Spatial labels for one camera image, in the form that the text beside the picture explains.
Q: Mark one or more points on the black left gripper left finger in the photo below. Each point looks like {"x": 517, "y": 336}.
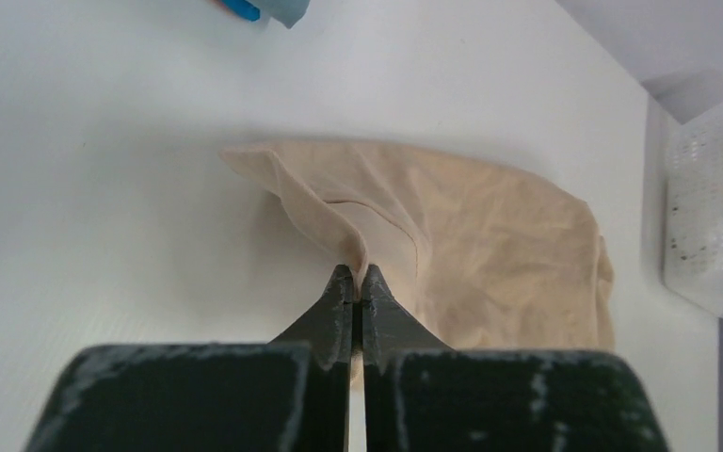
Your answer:
{"x": 291, "y": 394}

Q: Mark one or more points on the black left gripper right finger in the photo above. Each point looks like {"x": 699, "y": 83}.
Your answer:
{"x": 421, "y": 395}

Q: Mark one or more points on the beige t-shirt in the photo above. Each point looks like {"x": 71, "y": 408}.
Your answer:
{"x": 484, "y": 255}

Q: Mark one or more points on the white plastic laundry basket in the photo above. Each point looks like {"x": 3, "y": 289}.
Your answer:
{"x": 693, "y": 258}

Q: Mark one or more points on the folded blue t-shirt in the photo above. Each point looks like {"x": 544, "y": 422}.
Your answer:
{"x": 286, "y": 12}

